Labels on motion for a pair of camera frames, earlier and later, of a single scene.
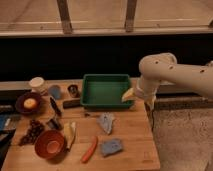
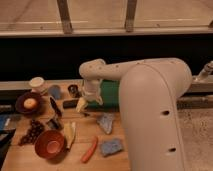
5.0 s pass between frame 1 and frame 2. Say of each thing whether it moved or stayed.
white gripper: moved
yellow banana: stayed
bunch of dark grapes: stayed
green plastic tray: stayed
